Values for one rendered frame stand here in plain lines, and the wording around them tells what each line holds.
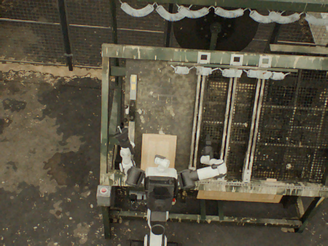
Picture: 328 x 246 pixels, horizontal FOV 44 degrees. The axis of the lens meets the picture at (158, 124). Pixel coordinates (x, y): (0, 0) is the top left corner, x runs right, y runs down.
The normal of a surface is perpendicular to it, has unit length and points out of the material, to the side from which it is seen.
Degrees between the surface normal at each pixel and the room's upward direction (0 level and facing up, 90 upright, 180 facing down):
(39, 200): 0
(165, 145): 59
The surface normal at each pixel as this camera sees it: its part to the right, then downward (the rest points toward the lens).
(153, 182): 0.07, -0.89
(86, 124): 0.06, -0.65
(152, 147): 0.00, 0.32
